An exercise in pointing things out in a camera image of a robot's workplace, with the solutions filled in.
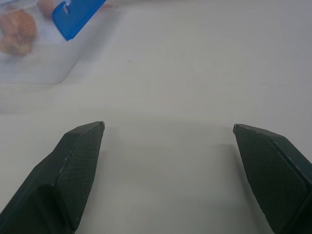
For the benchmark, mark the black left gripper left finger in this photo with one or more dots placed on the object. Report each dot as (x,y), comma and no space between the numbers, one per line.
(61,185)

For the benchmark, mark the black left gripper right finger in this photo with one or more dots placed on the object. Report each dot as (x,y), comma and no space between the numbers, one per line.
(270,180)

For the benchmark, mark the clear plastic container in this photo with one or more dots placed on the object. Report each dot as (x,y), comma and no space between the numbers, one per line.
(48,58)

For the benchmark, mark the brown fried food piece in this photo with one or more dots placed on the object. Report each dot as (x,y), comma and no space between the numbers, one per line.
(17,33)

